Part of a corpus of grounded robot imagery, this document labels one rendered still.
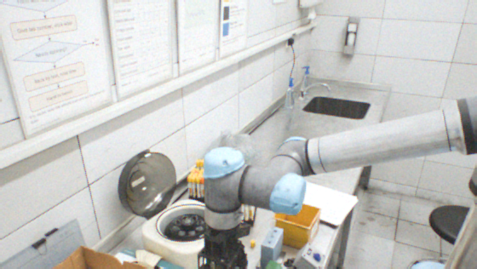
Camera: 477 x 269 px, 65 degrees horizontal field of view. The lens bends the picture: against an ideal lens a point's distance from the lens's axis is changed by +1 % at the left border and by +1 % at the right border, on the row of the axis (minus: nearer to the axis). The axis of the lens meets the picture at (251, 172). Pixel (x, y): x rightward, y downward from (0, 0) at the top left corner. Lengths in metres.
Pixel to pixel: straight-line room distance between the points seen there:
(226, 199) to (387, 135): 0.31
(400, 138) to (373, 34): 2.43
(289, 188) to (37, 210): 0.69
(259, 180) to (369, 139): 0.21
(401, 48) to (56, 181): 2.57
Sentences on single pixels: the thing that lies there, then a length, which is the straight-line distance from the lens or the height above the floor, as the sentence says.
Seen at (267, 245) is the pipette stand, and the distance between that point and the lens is 1.14.
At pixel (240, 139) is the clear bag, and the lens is 1.77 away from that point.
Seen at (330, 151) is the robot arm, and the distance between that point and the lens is 0.73.
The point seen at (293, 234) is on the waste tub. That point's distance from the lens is 1.26.
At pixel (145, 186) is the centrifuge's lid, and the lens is 1.32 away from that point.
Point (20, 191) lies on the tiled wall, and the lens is 1.06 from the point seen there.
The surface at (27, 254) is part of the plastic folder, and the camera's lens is 1.10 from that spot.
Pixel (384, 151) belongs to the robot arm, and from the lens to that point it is 0.71.
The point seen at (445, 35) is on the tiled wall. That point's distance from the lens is 3.09.
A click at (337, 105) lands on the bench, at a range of 2.88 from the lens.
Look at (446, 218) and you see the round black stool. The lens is 2.07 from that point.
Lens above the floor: 1.71
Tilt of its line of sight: 29 degrees down
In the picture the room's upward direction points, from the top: 1 degrees clockwise
